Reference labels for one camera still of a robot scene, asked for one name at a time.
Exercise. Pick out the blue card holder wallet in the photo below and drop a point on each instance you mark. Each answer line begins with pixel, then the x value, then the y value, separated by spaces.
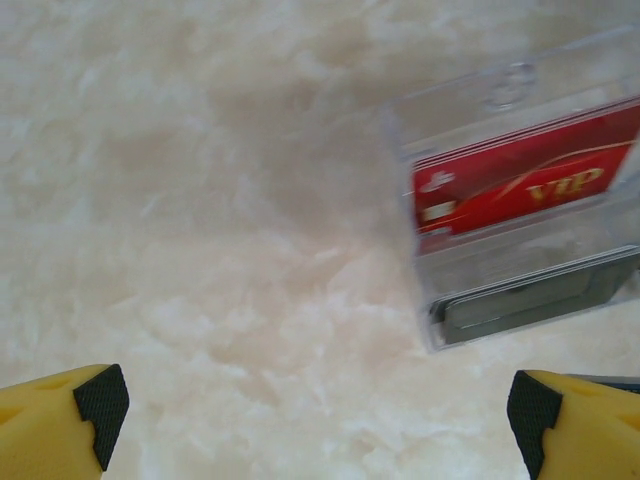
pixel 605 381

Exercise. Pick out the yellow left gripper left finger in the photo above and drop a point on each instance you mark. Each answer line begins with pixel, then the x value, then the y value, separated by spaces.
pixel 45 425

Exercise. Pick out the red VIP card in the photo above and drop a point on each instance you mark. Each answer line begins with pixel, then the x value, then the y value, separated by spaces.
pixel 525 180

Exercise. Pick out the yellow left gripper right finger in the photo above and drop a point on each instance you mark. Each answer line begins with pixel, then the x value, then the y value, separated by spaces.
pixel 595 430

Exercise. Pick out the clear acrylic organizer box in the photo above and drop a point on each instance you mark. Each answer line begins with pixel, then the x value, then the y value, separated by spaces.
pixel 500 280

